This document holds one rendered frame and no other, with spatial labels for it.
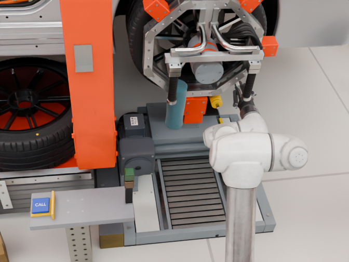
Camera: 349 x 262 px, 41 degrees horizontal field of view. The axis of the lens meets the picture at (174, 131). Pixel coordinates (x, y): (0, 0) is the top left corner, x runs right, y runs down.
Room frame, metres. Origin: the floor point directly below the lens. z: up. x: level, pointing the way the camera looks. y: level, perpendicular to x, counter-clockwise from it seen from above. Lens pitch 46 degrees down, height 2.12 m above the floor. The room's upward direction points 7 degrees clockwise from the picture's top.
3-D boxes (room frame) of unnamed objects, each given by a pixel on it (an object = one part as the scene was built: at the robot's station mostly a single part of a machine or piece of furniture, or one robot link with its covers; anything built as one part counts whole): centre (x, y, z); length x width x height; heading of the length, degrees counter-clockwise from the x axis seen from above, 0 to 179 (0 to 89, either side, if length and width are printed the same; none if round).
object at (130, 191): (1.15, 0.16, 0.55); 0.03 x 0.03 x 0.21; 14
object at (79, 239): (1.10, 0.38, 0.21); 0.10 x 0.10 x 0.42; 14
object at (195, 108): (1.80, -0.07, 0.48); 0.16 x 0.12 x 0.17; 14
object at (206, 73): (1.69, -0.10, 0.85); 0.21 x 0.14 x 0.14; 14
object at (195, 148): (1.93, -0.04, 0.13); 0.50 x 0.36 x 0.10; 104
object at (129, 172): (1.15, 0.16, 0.64); 0.04 x 0.04 x 0.04; 14
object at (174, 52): (1.62, -0.01, 1.03); 0.19 x 0.18 x 0.11; 14
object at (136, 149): (1.65, 0.21, 0.26); 0.42 x 0.18 x 0.35; 14
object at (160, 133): (1.93, -0.04, 0.32); 0.40 x 0.30 x 0.28; 104
